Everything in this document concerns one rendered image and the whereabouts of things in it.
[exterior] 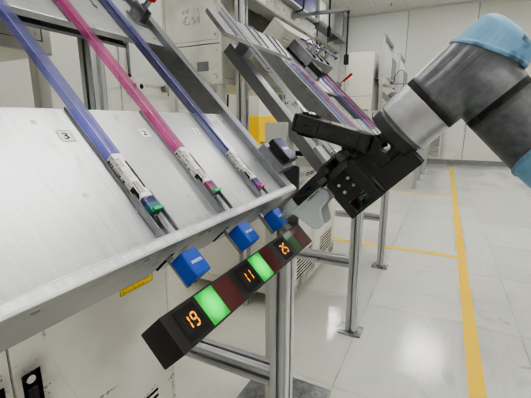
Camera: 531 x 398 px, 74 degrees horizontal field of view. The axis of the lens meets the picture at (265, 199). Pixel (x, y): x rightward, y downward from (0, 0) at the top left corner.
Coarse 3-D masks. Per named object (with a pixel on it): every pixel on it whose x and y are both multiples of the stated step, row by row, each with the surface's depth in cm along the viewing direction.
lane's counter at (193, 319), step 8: (192, 304) 35; (176, 312) 33; (184, 312) 34; (192, 312) 34; (200, 312) 35; (176, 320) 33; (184, 320) 33; (192, 320) 34; (200, 320) 34; (184, 328) 33; (192, 328) 33; (200, 328) 34; (208, 328) 34; (192, 336) 33
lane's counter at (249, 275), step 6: (246, 264) 45; (234, 270) 42; (240, 270) 43; (246, 270) 44; (252, 270) 45; (240, 276) 42; (246, 276) 43; (252, 276) 44; (246, 282) 42; (252, 282) 43; (258, 282) 44; (252, 288) 42
